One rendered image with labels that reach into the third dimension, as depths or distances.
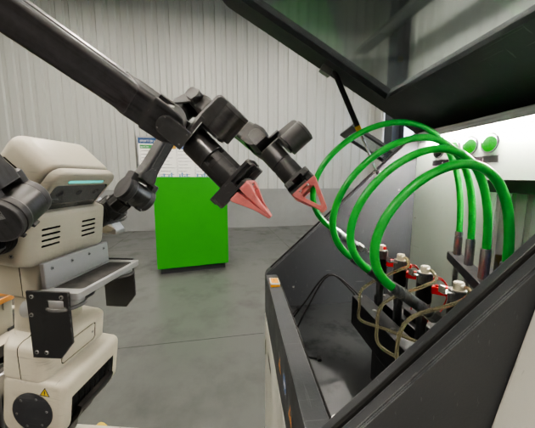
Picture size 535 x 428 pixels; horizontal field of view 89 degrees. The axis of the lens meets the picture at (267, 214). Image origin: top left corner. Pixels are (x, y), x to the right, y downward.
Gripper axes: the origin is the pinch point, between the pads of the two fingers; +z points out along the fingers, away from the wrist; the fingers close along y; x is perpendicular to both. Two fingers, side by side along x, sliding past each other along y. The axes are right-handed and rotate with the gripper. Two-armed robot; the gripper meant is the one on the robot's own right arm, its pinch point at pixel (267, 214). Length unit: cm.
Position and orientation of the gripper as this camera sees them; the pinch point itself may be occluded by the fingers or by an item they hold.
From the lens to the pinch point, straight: 51.1
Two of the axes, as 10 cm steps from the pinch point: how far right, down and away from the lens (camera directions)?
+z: 7.1, 7.1, -0.3
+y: 6.9, -7.0, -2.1
